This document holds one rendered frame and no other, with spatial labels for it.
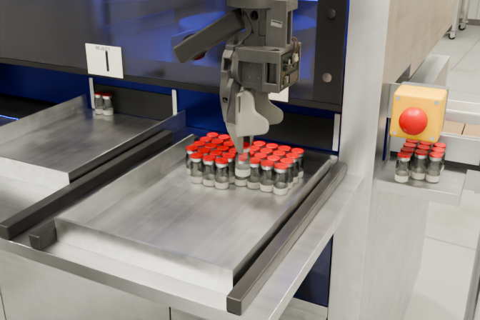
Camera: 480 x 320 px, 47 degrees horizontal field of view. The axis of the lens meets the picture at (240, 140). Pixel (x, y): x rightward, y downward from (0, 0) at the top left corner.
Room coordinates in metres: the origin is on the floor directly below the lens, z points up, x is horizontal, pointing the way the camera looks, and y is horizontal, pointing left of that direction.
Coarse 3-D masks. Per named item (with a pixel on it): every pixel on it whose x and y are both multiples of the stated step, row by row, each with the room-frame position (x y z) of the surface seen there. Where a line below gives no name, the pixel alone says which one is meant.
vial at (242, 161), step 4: (236, 152) 0.72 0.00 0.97; (244, 152) 0.71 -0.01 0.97; (248, 152) 0.72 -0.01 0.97; (236, 156) 0.71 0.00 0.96; (240, 156) 0.71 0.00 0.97; (244, 156) 0.71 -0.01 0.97; (248, 156) 0.71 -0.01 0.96; (236, 160) 0.71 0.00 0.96; (240, 160) 0.71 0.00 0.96; (244, 160) 0.71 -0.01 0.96; (248, 160) 0.71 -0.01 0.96; (236, 164) 0.71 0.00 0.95; (240, 164) 0.71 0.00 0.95; (244, 164) 0.71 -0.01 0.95; (248, 164) 0.71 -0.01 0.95; (236, 168) 0.71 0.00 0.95; (240, 168) 0.71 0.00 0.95; (244, 168) 0.71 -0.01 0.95; (248, 168) 0.71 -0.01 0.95; (236, 172) 0.71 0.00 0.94; (240, 172) 0.71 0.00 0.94; (244, 172) 0.71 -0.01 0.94; (248, 172) 0.71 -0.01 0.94; (240, 176) 0.71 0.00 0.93; (244, 176) 0.71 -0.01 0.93
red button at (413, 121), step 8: (408, 112) 0.77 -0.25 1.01; (416, 112) 0.76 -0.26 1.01; (424, 112) 0.77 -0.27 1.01; (400, 120) 0.77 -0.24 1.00; (408, 120) 0.77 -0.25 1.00; (416, 120) 0.76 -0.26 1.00; (424, 120) 0.76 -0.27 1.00; (408, 128) 0.76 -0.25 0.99; (416, 128) 0.76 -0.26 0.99; (424, 128) 0.76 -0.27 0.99
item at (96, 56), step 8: (88, 48) 1.07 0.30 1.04; (96, 48) 1.06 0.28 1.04; (104, 48) 1.05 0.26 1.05; (112, 48) 1.04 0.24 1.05; (120, 48) 1.04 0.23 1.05; (88, 56) 1.07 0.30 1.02; (96, 56) 1.06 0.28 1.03; (104, 56) 1.05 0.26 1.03; (112, 56) 1.04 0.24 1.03; (120, 56) 1.04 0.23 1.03; (88, 64) 1.07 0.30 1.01; (96, 64) 1.06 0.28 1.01; (104, 64) 1.05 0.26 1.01; (112, 64) 1.05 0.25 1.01; (120, 64) 1.04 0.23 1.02; (96, 72) 1.06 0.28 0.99; (104, 72) 1.05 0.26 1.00; (112, 72) 1.05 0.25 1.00; (120, 72) 1.04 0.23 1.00
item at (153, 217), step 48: (192, 144) 0.93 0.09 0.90; (96, 192) 0.70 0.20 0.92; (144, 192) 0.77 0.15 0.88; (192, 192) 0.77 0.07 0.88; (240, 192) 0.77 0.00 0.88; (288, 192) 0.77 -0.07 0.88; (96, 240) 0.60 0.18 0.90; (144, 240) 0.63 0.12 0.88; (192, 240) 0.63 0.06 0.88; (240, 240) 0.63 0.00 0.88
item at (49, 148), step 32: (0, 128) 0.97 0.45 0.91; (32, 128) 1.04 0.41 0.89; (64, 128) 1.05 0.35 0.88; (96, 128) 1.05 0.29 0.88; (128, 128) 1.05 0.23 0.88; (160, 128) 0.99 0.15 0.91; (0, 160) 0.83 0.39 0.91; (32, 160) 0.89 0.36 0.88; (64, 160) 0.89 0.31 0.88; (96, 160) 0.82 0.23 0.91
